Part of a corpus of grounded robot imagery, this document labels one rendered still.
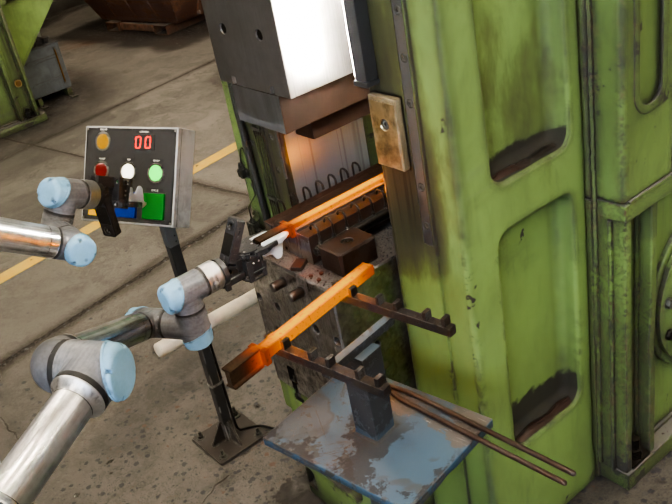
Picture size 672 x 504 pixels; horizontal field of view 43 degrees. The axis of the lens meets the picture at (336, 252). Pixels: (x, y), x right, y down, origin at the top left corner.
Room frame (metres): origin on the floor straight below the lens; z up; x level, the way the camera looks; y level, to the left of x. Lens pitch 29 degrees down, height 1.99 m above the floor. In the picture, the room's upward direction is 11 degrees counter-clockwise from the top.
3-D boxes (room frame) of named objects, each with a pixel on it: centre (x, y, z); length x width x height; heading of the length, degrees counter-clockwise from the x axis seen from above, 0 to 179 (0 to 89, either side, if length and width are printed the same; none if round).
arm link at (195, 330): (1.78, 0.39, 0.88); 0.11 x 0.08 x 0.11; 66
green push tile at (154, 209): (2.24, 0.48, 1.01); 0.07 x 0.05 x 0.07; 59
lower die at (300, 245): (2.10, -0.06, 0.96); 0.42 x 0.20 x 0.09; 124
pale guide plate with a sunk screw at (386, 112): (1.79, -0.17, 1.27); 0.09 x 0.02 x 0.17; 34
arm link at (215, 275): (1.82, 0.31, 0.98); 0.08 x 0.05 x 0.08; 34
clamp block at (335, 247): (1.86, -0.03, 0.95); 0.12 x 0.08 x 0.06; 124
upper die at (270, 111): (2.10, -0.06, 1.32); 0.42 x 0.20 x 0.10; 124
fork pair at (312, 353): (1.42, -0.01, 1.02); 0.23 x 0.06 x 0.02; 134
